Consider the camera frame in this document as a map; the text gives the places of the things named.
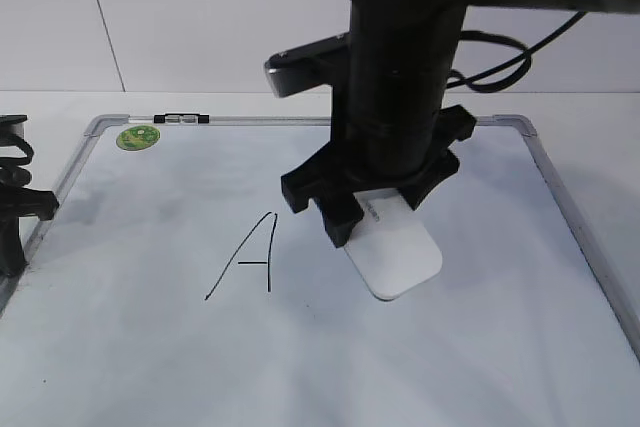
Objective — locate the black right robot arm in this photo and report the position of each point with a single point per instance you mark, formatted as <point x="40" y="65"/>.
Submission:
<point x="409" y="33"/>

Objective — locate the white whiteboard eraser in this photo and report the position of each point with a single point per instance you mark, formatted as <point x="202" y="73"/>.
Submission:
<point x="390" y="247"/>

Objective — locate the white whiteboard with grey frame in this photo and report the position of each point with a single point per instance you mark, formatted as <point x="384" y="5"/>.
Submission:
<point x="175" y="288"/>

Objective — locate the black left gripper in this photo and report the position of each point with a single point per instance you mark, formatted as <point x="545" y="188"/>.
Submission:
<point x="18" y="202"/>

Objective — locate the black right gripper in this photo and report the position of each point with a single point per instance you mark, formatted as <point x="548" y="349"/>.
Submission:
<point x="388" y="129"/>

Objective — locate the round green sticker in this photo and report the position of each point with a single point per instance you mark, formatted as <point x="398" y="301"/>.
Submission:
<point x="138" y="138"/>

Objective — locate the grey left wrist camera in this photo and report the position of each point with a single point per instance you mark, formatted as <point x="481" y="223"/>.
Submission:
<point x="11" y="127"/>

